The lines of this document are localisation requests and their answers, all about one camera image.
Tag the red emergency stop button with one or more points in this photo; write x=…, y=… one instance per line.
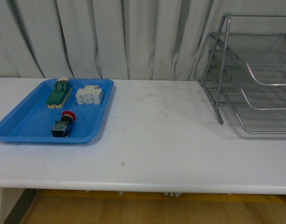
x=62, y=127

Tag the silver mesh tiered rack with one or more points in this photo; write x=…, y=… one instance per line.
x=247, y=73

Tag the white circuit breaker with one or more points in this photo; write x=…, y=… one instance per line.
x=90, y=94

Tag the white curtain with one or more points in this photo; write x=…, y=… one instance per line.
x=114, y=39

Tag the blue plastic tray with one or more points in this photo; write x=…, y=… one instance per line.
x=31, y=120

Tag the green knife switch block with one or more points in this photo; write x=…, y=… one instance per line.
x=60, y=94

